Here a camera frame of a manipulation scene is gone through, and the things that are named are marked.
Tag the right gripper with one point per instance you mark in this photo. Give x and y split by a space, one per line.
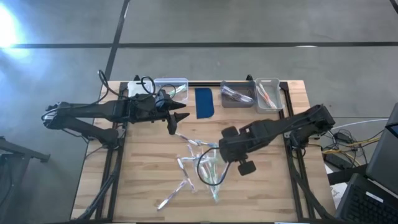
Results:
245 137

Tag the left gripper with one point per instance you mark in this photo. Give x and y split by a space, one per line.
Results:
143 109

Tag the orange toothbrush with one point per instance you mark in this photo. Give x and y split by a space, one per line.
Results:
263 93
204 172
271 102

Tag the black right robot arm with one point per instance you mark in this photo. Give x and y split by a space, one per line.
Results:
295 124

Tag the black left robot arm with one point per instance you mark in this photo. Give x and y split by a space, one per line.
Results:
93 109

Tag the blue cloth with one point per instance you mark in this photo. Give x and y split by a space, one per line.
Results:
204 104

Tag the clear plastic bin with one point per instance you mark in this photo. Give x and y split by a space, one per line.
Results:
177 82

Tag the grey translucent plastic bin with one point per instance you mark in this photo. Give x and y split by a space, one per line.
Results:
237 104

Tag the white plastic bin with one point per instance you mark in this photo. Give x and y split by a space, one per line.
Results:
135 88

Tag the light grey plastic bin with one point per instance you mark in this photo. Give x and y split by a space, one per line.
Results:
278 93

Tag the dark grey laptop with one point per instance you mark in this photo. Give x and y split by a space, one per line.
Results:
382 161

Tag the black metal stand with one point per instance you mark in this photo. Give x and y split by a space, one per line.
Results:
18 149

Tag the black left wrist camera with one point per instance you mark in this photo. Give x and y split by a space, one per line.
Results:
161 99

